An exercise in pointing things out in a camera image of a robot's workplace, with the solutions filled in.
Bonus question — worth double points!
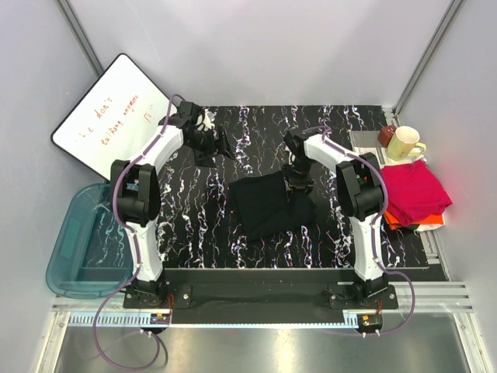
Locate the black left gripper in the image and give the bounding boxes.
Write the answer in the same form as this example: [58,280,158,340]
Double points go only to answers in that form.
[185,124,234,168]

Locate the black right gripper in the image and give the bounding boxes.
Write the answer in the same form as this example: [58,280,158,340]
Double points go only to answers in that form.
[280,157,315,200]

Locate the black t-shirt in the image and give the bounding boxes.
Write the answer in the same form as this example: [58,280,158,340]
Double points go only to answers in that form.
[228,172,317,241]

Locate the magenta t-shirt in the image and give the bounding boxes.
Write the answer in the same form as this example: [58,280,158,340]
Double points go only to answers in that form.
[381,160,453,226]

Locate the orange t-shirt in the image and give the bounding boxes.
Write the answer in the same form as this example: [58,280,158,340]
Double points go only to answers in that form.
[383,211,446,231]

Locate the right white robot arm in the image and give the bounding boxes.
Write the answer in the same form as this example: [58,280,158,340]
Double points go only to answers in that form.
[282,129,388,309]

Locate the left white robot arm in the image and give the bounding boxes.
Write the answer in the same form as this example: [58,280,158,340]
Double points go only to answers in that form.
[110,100,235,308]

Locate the brown small cup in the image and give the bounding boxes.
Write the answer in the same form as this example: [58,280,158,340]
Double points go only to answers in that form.
[377,125,397,148]

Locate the white dry-erase board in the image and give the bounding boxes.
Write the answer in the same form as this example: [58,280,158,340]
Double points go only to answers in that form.
[51,54,169,180]

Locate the yellow ceramic mug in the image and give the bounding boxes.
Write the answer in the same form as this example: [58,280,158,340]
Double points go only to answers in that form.
[387,126,426,161]

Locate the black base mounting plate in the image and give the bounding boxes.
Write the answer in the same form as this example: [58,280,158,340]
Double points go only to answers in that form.
[123,269,398,326]

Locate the right orange connector box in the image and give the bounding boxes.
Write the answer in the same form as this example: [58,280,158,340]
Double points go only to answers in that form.
[360,314,383,327]

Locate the orange connector box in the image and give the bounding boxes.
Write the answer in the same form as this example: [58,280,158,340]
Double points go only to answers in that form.
[360,314,383,327]
[150,313,171,325]

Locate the teal translucent plastic bin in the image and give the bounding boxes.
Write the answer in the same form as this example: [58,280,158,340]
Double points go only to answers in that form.
[46,183,134,299]

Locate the left orange connector box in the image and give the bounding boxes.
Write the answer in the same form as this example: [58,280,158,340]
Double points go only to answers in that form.
[150,313,171,325]

